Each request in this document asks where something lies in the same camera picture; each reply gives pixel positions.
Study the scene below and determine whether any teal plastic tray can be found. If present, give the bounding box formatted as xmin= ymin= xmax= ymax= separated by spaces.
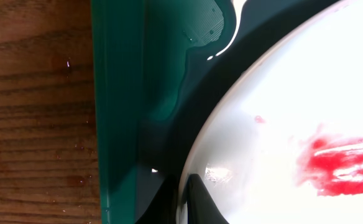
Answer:
xmin=91 ymin=0 xmax=331 ymax=223

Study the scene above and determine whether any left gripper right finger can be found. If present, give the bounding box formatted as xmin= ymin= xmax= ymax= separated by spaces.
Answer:
xmin=185 ymin=174 xmax=228 ymax=224

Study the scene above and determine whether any light blue plate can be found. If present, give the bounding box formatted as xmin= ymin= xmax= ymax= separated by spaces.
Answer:
xmin=176 ymin=1 xmax=363 ymax=223

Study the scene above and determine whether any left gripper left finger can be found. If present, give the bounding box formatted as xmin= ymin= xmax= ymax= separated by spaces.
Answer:
xmin=136 ymin=175 xmax=178 ymax=224

